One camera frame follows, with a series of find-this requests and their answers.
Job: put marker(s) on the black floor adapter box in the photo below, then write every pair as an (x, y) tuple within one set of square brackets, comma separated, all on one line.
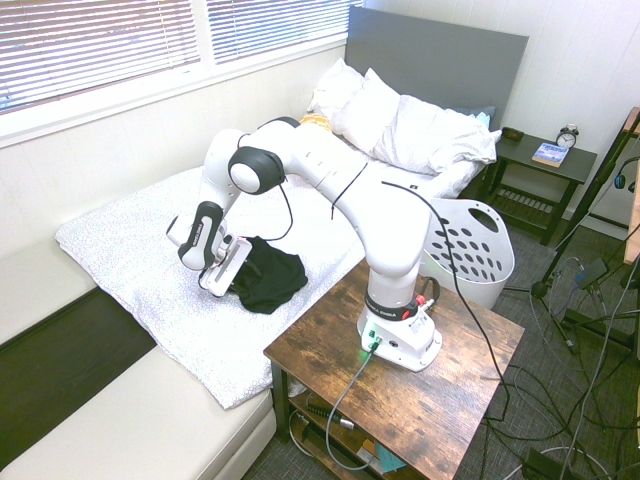
[(542, 465)]

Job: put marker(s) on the large crumpled white pillow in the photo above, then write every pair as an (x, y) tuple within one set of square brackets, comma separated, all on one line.
[(440, 140)]

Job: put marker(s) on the rustic wooden table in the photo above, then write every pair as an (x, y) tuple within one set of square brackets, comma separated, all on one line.
[(425, 400)]

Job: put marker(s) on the narrow window blind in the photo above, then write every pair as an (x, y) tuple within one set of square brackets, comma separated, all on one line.
[(280, 25)]

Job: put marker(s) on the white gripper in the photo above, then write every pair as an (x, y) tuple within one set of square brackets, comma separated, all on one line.
[(225, 267)]

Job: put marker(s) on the teal paper sheet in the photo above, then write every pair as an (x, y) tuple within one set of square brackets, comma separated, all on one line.
[(389, 457)]

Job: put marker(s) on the blue grey pillow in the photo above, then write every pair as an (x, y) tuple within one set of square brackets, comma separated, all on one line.
[(475, 112)]

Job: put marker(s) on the black garment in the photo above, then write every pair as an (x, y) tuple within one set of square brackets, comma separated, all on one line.
[(280, 280)]

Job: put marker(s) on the blue book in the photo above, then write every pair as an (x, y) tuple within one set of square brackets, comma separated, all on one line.
[(550, 154)]

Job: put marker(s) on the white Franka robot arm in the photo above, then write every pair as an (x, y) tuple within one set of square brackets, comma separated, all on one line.
[(380, 210)]

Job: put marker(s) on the small dark brown box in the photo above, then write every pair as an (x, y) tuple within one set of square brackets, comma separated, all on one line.
[(512, 134)]

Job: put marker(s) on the cream padded bench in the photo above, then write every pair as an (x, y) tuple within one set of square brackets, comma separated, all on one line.
[(125, 425)]

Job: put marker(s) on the grey bed headboard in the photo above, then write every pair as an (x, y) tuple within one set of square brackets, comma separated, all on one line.
[(440, 55)]

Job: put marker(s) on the yellow patterned bolster pillow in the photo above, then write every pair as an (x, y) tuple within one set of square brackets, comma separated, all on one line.
[(315, 120)]

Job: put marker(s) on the black nightstand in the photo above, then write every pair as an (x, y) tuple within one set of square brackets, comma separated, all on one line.
[(575, 162)]

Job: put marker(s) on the small white pillow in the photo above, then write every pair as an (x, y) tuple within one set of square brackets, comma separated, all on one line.
[(335, 85)]

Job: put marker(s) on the blue headphones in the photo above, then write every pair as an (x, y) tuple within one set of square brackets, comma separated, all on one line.
[(620, 180)]

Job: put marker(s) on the white perforated laundry basket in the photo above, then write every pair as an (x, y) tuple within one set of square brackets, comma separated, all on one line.
[(480, 260)]

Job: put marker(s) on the black alarm clock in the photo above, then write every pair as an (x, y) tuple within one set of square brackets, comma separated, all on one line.
[(568, 138)]

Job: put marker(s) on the black power brick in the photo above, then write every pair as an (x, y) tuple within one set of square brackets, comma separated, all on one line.
[(592, 274)]

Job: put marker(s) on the black tripod stand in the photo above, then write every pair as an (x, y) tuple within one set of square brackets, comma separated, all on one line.
[(540, 288)]

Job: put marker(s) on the wide window blind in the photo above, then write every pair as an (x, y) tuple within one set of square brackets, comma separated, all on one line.
[(100, 45)]

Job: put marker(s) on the light wooden desk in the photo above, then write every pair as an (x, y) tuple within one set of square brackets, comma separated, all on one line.
[(635, 225)]

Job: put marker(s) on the white dotted duvet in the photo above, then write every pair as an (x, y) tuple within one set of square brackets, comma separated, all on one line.
[(150, 240)]

